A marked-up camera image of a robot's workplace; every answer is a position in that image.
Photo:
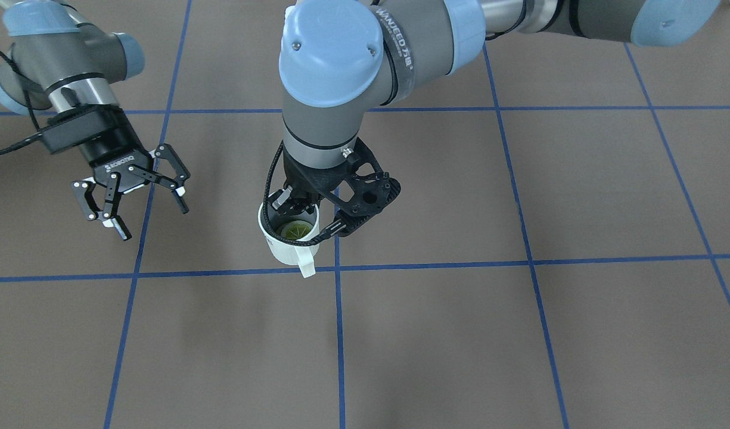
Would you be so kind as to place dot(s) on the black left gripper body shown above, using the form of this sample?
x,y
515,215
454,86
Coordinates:
x,y
299,180

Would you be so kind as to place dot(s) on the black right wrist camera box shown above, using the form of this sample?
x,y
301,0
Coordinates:
x,y
77,126

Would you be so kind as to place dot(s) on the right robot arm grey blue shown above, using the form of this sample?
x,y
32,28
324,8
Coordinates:
x,y
59,60

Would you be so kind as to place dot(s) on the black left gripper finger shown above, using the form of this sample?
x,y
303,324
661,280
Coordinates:
x,y
281,202
302,210

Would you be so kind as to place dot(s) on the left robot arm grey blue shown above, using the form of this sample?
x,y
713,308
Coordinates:
x,y
339,59

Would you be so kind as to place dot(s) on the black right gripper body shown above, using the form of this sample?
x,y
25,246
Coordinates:
x,y
110,149

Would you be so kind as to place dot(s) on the green lemon slice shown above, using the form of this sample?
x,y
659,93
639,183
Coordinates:
x,y
295,230

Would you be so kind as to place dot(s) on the white ribbed ceramic mug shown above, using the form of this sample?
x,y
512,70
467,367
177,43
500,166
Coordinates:
x,y
301,256

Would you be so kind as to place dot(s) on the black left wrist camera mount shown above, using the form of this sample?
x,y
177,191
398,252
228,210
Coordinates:
x,y
373,190

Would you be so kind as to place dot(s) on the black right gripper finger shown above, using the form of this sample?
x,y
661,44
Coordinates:
x,y
177,184
107,213

